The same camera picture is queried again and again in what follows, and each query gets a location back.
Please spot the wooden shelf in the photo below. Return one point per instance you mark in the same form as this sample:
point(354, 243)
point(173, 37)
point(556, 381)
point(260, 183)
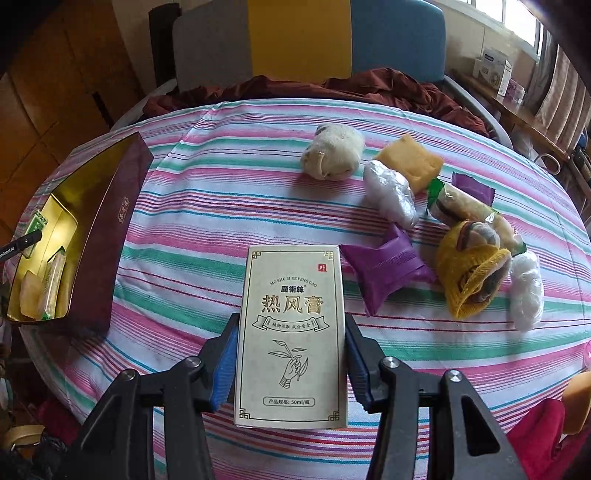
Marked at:
point(512, 113)

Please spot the clear plastic bag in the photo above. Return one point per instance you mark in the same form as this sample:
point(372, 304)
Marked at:
point(390, 194)

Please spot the orange soft object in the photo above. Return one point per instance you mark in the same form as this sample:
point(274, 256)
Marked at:
point(577, 406)

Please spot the cream fluffy cloth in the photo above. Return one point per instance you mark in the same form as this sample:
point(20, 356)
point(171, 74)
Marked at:
point(332, 150)

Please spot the green-ended snack packet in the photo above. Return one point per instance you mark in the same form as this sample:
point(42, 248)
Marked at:
point(461, 207)
point(508, 230)

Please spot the white cardboard box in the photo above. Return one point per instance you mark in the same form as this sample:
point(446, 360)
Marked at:
point(491, 69)

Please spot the red cloth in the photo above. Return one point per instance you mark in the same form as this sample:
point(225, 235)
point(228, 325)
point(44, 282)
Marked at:
point(540, 438)

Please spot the large purple packet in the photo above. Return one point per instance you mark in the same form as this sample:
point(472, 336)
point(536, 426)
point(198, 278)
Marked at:
point(385, 272)

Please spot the white crumpled plastic bag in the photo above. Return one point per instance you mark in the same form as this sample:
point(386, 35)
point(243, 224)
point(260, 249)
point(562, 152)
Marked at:
point(526, 290)

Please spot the green patterned packet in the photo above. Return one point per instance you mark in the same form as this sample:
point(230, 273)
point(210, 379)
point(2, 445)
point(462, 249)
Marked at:
point(37, 228)

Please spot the beige curtain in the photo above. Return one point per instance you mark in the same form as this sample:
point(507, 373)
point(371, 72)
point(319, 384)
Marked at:
point(563, 101)

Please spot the yellow knitted sock bundle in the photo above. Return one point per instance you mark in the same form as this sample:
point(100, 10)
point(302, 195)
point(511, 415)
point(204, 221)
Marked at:
point(461, 286)

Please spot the striped bedsheet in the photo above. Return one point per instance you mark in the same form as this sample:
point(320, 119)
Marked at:
point(231, 184)

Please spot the maroon blanket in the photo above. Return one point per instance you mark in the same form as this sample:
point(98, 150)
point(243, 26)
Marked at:
point(369, 87)

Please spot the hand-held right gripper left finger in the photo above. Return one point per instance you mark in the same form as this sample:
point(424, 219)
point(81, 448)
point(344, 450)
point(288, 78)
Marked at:
point(226, 369)

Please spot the small purple packet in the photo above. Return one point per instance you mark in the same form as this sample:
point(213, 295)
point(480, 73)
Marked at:
point(475, 187)

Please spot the beige printed carton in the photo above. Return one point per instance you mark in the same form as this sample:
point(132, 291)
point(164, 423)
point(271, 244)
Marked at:
point(291, 332)

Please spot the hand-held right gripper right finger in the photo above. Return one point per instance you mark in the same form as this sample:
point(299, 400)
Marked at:
point(358, 369)

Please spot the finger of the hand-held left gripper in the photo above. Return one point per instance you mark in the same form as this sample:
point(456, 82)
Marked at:
point(21, 244)

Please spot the cream translucent packet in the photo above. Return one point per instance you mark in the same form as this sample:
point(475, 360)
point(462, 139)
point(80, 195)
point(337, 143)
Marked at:
point(28, 295)

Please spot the maroon box with gold interior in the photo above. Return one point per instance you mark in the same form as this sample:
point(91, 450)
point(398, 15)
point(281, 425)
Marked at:
point(111, 221)

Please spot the wooden cabinet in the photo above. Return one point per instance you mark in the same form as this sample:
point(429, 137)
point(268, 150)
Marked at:
point(55, 92)

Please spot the yellow sponge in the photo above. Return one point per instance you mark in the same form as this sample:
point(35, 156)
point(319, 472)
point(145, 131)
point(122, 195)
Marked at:
point(411, 161)

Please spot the pale snack packet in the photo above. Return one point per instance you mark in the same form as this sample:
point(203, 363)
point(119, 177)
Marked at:
point(51, 281)

